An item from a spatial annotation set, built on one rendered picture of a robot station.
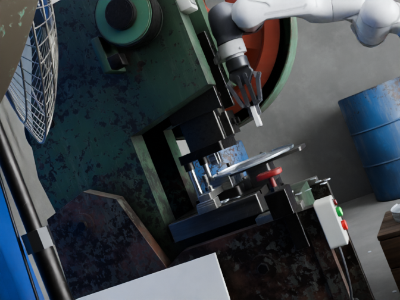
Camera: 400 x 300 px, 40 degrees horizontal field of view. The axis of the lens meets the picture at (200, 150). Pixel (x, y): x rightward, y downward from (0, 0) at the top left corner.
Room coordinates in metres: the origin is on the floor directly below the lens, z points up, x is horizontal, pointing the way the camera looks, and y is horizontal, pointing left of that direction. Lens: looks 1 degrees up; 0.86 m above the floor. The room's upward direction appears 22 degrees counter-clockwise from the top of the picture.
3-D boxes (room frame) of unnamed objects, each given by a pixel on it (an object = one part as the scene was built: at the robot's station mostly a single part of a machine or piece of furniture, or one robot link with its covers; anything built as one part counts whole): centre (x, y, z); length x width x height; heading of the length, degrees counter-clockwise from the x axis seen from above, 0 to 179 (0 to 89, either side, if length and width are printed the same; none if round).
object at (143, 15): (1.87, -0.03, 1.33); 0.67 x 0.18 x 0.18; 162
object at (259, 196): (1.87, -0.03, 0.68); 0.45 x 0.30 x 0.06; 162
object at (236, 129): (1.86, -0.07, 1.04); 0.17 x 0.15 x 0.30; 72
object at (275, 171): (1.48, -0.15, 0.72); 0.07 x 0.06 x 0.08; 72
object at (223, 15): (1.80, -0.27, 1.24); 0.18 x 0.10 x 0.13; 81
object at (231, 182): (1.87, -0.04, 0.76); 0.15 x 0.09 x 0.05; 162
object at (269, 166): (1.82, -0.20, 0.72); 0.25 x 0.14 x 0.14; 72
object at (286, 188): (1.50, -0.16, 0.62); 0.10 x 0.06 x 0.20; 162
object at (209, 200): (1.71, 0.02, 0.76); 0.17 x 0.06 x 0.10; 162
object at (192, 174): (1.81, 0.05, 0.81); 0.02 x 0.02 x 0.14
